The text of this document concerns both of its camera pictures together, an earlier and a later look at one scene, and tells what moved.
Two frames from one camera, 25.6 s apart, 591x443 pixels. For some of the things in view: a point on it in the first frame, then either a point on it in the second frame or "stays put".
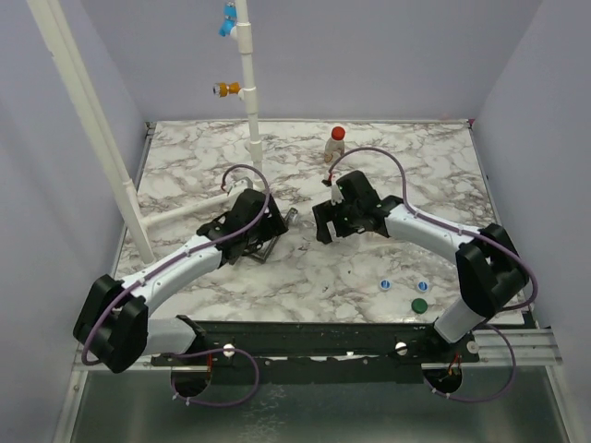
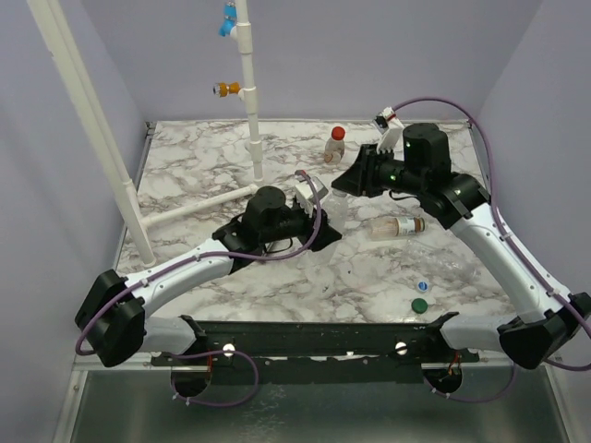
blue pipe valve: [229, 20] stays put
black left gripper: [274, 224] -> [325, 232]
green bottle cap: [419, 305] stays put
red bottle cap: [338, 133] stays put
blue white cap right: [423, 286] stays put
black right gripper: [333, 218] -> [365, 165]
